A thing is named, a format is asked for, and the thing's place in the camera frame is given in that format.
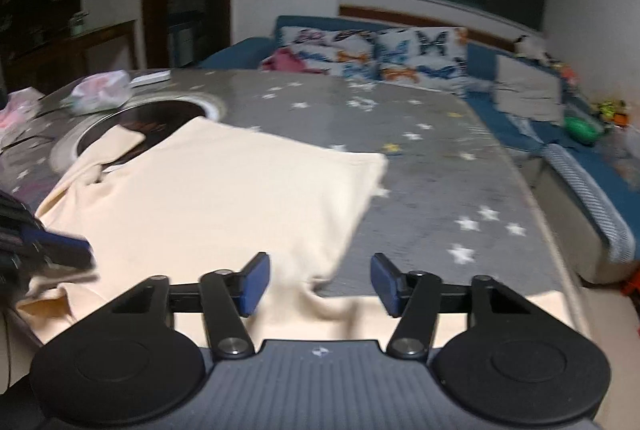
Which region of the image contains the dark wooden cabinet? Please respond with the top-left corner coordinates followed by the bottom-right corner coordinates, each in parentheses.
top-left (0, 0), bottom-right (139, 97)

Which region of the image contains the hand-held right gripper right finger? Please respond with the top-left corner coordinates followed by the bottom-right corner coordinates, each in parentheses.
top-left (370, 253), bottom-right (546, 360)

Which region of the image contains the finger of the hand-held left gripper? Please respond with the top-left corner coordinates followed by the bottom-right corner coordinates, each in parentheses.
top-left (32, 221), bottom-right (97, 272)

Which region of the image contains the yellow black plush toy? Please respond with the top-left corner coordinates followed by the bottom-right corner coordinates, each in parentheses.
top-left (592, 99), bottom-right (631, 126)

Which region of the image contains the pink cloth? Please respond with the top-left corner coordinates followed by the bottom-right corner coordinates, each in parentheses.
top-left (260, 47), bottom-right (314, 74)

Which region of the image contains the large-print butterfly pillow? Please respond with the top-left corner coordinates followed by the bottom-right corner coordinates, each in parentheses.
top-left (372, 27), bottom-right (472, 94)

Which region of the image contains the white black plush toy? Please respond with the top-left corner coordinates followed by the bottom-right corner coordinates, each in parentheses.
top-left (512, 35), bottom-right (549, 64)

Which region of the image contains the cream sweatshirt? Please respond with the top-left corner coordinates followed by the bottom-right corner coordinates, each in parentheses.
top-left (15, 116), bottom-right (573, 347)

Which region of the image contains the round black induction cooktop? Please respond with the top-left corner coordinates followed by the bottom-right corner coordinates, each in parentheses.
top-left (50, 92), bottom-right (228, 176)

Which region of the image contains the blue white patterned sofa cover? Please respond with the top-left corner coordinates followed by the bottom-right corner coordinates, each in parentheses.
top-left (542, 142), bottom-right (634, 262)

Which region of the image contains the blue corner sofa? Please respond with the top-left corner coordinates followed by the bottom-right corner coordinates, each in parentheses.
top-left (197, 15), bottom-right (640, 285)

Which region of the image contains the grey pillow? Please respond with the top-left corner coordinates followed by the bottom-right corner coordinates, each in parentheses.
top-left (492, 54), bottom-right (569, 124)

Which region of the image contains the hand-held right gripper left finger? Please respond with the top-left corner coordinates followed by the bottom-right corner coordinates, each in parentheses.
top-left (97, 252), bottom-right (271, 360)

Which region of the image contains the small-print butterfly pillow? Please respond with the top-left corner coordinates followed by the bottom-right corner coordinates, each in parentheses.
top-left (274, 26), bottom-right (381, 79)

